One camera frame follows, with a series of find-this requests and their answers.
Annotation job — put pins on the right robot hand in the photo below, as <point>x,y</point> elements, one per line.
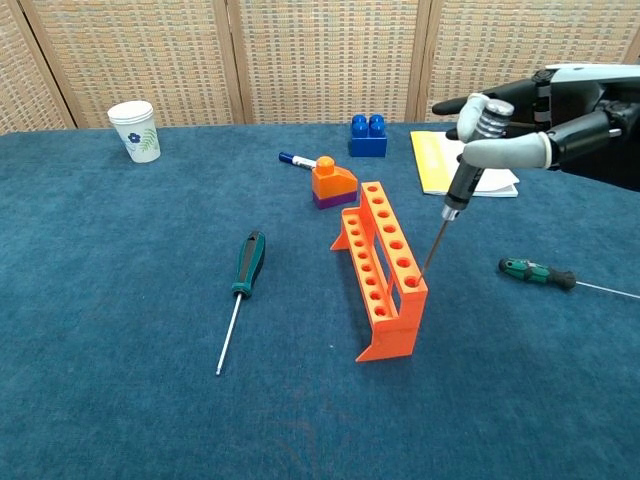
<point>580,135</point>

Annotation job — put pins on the grey metal precision screwdriver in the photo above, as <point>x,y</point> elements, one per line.
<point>462,182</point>

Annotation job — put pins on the small dark green tube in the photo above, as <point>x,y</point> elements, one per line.
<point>537,272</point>

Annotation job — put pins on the yellow and white notebook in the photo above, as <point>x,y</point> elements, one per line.
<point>435,165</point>

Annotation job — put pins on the blue building brick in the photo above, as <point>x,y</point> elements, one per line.
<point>368,142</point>

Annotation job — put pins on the orange and purple toy block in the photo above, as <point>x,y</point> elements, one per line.
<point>334,186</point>

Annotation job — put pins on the woven folding screen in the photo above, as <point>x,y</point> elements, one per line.
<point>325,55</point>

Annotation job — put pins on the orange test tube rack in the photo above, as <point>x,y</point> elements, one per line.
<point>395,330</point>

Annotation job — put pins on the blue capped white marker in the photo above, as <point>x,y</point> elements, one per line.
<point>300,161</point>

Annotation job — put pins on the white floral paper cup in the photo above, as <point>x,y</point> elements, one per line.
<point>134,125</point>

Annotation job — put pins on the blue carpet table cover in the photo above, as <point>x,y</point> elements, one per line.
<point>125,300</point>

